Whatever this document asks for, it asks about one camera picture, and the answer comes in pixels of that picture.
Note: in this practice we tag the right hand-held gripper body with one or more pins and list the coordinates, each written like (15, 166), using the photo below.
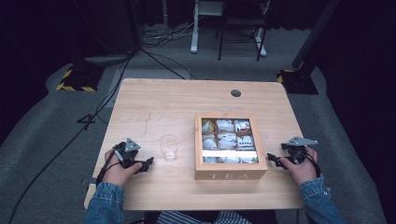
(297, 149)

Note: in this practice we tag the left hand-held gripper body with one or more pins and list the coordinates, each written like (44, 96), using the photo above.
(128, 151)

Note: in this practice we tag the person's right hand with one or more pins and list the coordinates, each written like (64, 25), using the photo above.
(300, 171)

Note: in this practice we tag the person's left hand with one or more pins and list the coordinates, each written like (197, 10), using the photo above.
(120, 174)

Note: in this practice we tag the clear glass cup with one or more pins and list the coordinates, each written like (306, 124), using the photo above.
(169, 147)

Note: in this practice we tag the wooden tea box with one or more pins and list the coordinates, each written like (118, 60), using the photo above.
(230, 172)

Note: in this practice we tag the group of tea bag packets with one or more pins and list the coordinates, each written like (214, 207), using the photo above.
(229, 140)

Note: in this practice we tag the black stand base yellow corner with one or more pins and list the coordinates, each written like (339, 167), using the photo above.
(297, 82)

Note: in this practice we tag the person's striped clothing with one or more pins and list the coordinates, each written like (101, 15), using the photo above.
(202, 217)

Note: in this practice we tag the black yellow striped stand base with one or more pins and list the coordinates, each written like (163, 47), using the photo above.
(79, 79)

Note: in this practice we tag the white desk leg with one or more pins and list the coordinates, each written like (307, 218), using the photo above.
(261, 43)
(195, 34)

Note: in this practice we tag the dark slanted stand pole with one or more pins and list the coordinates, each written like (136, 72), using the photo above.
(314, 34)

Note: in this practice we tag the black metal chair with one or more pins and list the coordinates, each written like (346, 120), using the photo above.
(241, 21)

